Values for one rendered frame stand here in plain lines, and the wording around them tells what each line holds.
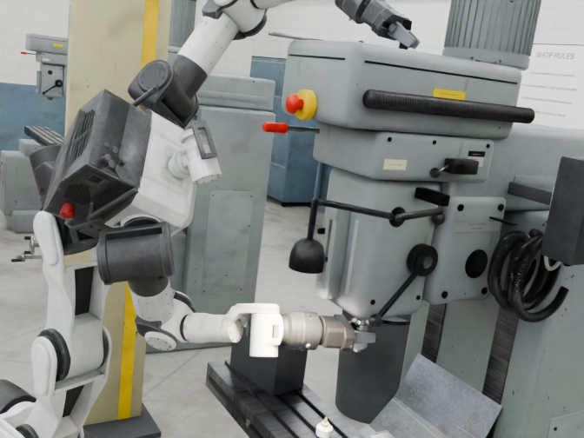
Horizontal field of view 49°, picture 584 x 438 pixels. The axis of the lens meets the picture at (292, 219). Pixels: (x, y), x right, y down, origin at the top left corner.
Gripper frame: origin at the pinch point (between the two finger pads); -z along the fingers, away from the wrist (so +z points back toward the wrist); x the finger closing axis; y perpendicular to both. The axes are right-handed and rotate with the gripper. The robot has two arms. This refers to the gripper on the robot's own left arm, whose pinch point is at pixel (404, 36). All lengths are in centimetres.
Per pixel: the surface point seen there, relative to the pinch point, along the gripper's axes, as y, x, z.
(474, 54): 4.8, -12.4, -11.0
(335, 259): -44, 11, -22
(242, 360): -106, -17, -12
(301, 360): -93, -22, -25
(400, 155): -16.5, 11.2, -19.0
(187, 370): -252, -144, 48
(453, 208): -22.1, -4.8, -31.4
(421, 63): -0.2, 11.0, -10.6
